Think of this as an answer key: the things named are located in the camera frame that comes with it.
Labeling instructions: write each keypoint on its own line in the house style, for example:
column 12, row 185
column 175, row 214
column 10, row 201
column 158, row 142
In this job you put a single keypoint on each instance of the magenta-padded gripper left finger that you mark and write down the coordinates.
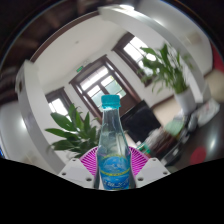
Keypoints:
column 76, row 171

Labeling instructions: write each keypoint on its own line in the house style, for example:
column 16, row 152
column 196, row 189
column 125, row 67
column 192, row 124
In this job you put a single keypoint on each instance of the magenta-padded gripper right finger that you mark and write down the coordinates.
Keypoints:
column 151, row 171

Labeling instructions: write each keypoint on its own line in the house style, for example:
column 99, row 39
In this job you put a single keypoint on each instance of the clear bottle with teal cap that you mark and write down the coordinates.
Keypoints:
column 113, row 160

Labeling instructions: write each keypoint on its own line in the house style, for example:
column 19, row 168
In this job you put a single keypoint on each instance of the green and white box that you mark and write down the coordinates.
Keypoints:
column 144, row 148

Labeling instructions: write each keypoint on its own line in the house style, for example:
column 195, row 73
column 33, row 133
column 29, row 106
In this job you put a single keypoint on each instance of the broad-leaf plant in white pot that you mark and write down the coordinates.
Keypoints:
column 185, row 100
column 73, row 126

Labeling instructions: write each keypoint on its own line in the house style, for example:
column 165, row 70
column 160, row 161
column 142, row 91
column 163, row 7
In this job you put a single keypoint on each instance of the flat round red coaster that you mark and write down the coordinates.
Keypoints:
column 198, row 155

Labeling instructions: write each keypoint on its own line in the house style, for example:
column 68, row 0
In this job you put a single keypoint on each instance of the green book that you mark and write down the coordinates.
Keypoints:
column 175, row 126

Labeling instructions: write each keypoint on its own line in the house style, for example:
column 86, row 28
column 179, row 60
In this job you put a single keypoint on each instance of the dark grey round object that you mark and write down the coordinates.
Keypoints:
column 192, row 122

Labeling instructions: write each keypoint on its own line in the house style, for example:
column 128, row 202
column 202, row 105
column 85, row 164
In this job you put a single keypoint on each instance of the dark framed window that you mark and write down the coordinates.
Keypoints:
column 136, row 50
column 58, row 106

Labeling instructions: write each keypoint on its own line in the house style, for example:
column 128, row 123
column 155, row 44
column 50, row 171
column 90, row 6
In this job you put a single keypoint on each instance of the dark wooden glazed door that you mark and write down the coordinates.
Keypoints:
column 100, row 83

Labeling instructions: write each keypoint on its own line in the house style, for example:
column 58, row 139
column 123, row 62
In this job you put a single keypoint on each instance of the green exit sign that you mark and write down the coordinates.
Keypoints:
column 80, row 68

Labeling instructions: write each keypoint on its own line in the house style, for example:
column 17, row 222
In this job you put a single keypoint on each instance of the red carpeted staircase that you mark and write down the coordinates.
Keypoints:
column 218, row 58

